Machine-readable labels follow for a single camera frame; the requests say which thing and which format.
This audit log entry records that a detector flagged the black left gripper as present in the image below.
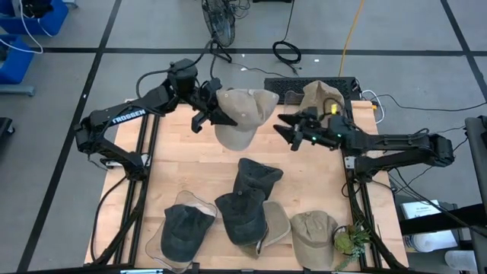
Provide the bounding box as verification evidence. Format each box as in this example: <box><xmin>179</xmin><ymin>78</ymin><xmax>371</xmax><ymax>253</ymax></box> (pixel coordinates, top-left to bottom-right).
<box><xmin>188</xmin><ymin>77</ymin><xmax>240</xmax><ymax>127</ymax></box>

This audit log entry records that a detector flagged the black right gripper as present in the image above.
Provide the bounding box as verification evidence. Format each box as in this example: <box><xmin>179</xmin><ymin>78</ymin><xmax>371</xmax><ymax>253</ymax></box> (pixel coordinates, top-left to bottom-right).
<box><xmin>272</xmin><ymin>107</ymin><xmax>344</xmax><ymax>150</ymax></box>

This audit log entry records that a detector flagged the small potted artificial plant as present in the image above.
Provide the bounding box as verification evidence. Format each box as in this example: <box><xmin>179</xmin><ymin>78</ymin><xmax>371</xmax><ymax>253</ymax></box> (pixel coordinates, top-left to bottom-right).
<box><xmin>332</xmin><ymin>221</ymin><xmax>373</xmax><ymax>272</ymax></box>

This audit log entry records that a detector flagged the beige baseball cap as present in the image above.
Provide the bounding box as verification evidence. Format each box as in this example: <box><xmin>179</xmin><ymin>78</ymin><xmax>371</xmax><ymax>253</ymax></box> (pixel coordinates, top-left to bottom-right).
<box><xmin>289</xmin><ymin>210</ymin><xmax>339</xmax><ymax>272</ymax></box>
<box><xmin>298</xmin><ymin>79</ymin><xmax>346</xmax><ymax>119</ymax></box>
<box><xmin>214</xmin><ymin>88</ymin><xmax>281</xmax><ymax>152</ymax></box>
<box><xmin>238</xmin><ymin>200</ymin><xmax>292</xmax><ymax>260</ymax></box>

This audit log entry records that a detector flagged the black aluminium table frame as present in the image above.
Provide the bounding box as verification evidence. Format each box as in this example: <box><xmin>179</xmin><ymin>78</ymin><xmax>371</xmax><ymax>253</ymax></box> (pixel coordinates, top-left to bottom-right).
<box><xmin>90</xmin><ymin>84</ymin><xmax>411</xmax><ymax>274</ymax></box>

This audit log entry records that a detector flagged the blue plastic floor bin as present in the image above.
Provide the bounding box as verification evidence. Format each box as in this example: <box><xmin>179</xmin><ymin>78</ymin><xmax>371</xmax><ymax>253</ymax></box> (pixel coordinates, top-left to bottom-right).
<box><xmin>0</xmin><ymin>36</ymin><xmax>37</xmax><ymax>85</ymax></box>
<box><xmin>0</xmin><ymin>0</ymin><xmax>71</xmax><ymax>37</ymax></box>

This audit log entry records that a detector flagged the white printed sheet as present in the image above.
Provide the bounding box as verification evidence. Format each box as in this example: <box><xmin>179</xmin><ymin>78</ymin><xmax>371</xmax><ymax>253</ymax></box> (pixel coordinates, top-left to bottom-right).
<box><xmin>401</xmin><ymin>199</ymin><xmax>443</xmax><ymax>221</ymax></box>

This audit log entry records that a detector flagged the long black floor cable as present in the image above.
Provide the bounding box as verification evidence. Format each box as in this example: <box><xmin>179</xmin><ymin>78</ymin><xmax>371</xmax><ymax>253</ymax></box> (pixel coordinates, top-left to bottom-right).
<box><xmin>371</xmin><ymin>93</ymin><xmax>487</xmax><ymax>113</ymax></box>

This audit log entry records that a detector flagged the white plastic bundle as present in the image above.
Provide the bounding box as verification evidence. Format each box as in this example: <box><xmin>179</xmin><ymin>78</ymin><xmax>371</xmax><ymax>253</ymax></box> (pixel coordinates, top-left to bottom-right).
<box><xmin>409</xmin><ymin>229</ymin><xmax>460</xmax><ymax>254</ymax></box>

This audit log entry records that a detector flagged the dark grey baseball cap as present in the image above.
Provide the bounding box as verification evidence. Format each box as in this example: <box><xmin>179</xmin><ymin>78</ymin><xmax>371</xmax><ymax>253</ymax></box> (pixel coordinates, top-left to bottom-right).
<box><xmin>214</xmin><ymin>187</ymin><xmax>269</xmax><ymax>247</ymax></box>
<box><xmin>160</xmin><ymin>203</ymin><xmax>217</xmax><ymax>264</ymax></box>
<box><xmin>232</xmin><ymin>157</ymin><xmax>285</xmax><ymax>201</ymax></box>

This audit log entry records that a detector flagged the black perforated metal box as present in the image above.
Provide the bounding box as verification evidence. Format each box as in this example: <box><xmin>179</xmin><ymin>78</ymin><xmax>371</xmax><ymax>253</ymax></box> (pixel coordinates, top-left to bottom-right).
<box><xmin>263</xmin><ymin>76</ymin><xmax>361</xmax><ymax>103</ymax></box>

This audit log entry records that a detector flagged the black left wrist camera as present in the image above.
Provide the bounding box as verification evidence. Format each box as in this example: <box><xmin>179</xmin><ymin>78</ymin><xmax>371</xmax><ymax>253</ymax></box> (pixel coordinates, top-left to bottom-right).
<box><xmin>190</xmin><ymin>110</ymin><xmax>203</xmax><ymax>135</ymax></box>

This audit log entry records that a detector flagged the white looped cable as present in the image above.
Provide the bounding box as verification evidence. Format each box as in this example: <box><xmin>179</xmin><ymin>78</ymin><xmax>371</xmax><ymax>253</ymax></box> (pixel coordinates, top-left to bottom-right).
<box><xmin>360</xmin><ymin>88</ymin><xmax>387</xmax><ymax>126</ymax></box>

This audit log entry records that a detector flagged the black coiled floor cable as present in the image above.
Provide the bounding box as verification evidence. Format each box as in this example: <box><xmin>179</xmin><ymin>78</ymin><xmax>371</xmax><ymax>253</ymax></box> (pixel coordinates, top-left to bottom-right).
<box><xmin>272</xmin><ymin>0</ymin><xmax>303</xmax><ymax>76</ymax></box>

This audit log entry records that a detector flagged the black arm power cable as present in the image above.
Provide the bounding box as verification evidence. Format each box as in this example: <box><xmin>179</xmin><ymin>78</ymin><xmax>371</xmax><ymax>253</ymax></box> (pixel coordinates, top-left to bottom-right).
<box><xmin>90</xmin><ymin>174</ymin><xmax>130</xmax><ymax>263</ymax></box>

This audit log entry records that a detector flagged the dark grey equipment stand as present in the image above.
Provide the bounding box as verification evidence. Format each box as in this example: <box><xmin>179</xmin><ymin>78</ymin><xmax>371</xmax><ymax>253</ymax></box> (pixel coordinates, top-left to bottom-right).
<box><xmin>463</xmin><ymin>116</ymin><xmax>487</xmax><ymax>274</ymax></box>

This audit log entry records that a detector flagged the black chair base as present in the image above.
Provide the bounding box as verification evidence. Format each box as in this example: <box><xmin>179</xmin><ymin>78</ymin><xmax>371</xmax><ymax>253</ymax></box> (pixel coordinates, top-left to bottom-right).
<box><xmin>0</xmin><ymin>116</ymin><xmax>16</xmax><ymax>139</ymax></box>

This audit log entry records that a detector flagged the black floor fan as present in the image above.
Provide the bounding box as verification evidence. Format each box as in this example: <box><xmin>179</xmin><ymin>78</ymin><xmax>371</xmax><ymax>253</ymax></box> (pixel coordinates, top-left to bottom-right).
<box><xmin>201</xmin><ymin>0</ymin><xmax>237</xmax><ymax>64</ymax></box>

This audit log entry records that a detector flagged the yellow extension cable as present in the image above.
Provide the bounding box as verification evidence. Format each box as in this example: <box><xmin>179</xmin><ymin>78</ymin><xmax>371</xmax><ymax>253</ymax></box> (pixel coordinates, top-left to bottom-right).
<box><xmin>337</xmin><ymin>0</ymin><xmax>367</xmax><ymax>78</ymax></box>

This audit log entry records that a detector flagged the grey metal floor foot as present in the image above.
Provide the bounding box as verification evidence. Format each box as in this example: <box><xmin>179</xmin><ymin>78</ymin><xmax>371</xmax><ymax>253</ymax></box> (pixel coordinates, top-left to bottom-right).
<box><xmin>0</xmin><ymin>84</ymin><xmax>37</xmax><ymax>97</ymax></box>

